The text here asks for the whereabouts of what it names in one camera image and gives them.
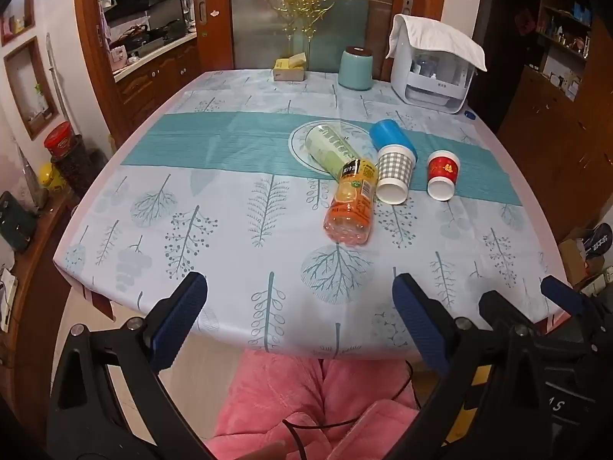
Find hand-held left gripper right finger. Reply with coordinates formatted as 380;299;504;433
383;273;495;460

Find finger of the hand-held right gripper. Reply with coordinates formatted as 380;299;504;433
478;290;544;346
540;275;597;319

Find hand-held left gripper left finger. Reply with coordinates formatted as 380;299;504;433
48;272;216;460

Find red paper cup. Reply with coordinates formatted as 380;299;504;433
426;150;461;201

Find checked paper cup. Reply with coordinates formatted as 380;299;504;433
375;143;415;204

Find blue plastic cup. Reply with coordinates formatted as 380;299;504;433
369;119;418;164

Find cardboard box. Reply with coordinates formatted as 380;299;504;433
558;223;613;289

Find tree-print tablecloth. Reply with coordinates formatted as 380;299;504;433
52;69;567;361

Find pink fleece pants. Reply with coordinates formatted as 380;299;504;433
206;350;423;460

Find orange juice bottle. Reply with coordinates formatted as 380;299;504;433
323;157;380;246

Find dark glass jar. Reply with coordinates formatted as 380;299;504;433
50;136;95;197

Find dark green bag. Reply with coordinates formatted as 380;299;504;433
0;191;38;252

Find yellow round object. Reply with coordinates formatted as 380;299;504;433
38;163;65;191

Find green label clear bottle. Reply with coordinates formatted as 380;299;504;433
304;125;366;179

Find red tin can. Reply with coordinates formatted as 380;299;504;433
44;122;74;158

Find white countertop appliance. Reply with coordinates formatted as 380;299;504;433
390;33;480;115

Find wooden kitchen counter cabinet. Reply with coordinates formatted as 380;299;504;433
112;33;202;122

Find teal canister with brown lid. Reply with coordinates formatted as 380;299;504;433
338;47;374;91

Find yellow tissue box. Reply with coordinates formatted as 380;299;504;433
273;53;307;82

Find white towel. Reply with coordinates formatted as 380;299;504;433
386;13;488;72

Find frosted glass door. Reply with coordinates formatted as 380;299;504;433
230;0;398;82

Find black cable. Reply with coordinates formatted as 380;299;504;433
282;359;422;460

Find wooden wall shelf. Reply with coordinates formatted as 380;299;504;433
535;0;605;102

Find wooden wall niche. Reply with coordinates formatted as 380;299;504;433
4;36;61;141

